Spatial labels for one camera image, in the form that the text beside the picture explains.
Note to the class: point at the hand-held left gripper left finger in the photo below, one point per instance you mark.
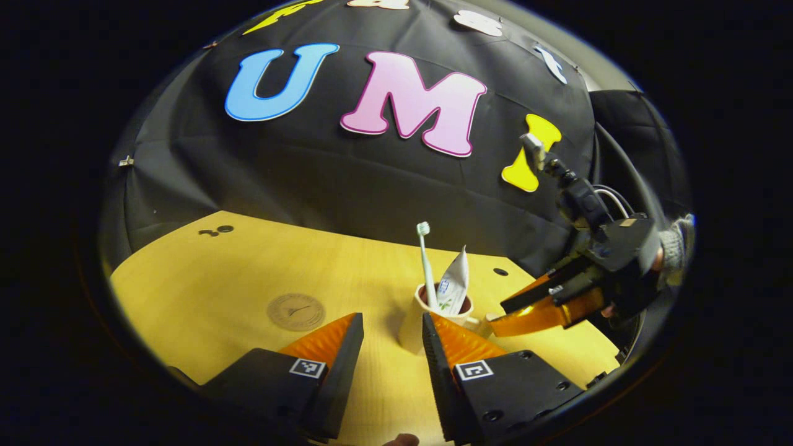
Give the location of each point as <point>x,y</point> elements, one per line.
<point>344,371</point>

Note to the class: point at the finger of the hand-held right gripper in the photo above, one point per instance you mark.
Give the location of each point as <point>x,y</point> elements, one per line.
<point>545,316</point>
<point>545,291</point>

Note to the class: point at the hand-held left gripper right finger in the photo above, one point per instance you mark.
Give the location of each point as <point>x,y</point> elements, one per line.
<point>443,378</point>

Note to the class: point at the round brown coaster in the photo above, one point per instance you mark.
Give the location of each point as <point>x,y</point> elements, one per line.
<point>296,311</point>

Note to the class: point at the white toothpaste tube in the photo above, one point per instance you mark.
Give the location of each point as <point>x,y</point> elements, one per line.
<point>455,282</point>

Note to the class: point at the pale green toothbrush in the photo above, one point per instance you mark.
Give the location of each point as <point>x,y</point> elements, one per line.
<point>426,266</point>

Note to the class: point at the wooden desktop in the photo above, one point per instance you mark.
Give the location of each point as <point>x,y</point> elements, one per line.
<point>217,279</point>

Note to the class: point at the black backdrop cloth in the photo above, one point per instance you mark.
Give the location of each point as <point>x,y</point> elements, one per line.
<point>372,179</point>

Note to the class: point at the small white clip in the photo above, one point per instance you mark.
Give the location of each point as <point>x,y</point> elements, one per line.
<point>126,161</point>

